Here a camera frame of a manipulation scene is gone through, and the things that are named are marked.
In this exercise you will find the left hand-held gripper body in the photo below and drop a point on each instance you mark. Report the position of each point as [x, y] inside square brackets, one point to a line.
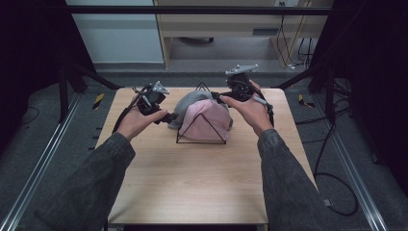
[149, 101]

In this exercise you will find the person's right hand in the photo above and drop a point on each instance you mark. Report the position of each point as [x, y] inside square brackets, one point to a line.
[255, 114]

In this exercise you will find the gray plug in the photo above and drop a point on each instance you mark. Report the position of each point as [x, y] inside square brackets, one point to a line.
[328, 202]

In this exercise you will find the black frame strut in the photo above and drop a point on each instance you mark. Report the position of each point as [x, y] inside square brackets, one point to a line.
[93, 77]
[301, 77]

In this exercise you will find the pink beanie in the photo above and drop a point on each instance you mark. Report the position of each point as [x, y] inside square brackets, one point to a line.
[208, 122]

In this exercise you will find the light wooden desk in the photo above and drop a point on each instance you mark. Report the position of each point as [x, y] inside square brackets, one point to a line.
[224, 24]

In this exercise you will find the person's left hand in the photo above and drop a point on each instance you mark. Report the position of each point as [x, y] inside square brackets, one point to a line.
[134, 123]

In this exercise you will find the gray beanie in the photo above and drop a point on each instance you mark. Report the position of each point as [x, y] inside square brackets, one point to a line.
[189, 101]

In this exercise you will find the black horizontal frame bar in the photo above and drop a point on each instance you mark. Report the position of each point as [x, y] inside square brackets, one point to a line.
[192, 10]

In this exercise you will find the black curtain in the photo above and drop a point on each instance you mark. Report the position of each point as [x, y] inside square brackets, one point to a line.
[378, 80]
[29, 57]

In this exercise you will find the white cabinet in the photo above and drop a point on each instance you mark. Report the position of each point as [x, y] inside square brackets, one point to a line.
[118, 38]

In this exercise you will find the aluminium floor rail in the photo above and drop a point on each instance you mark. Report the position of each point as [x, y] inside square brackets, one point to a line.
[356, 179]
[38, 170]

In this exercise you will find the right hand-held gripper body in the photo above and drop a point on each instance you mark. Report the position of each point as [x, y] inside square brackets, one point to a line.
[240, 88]

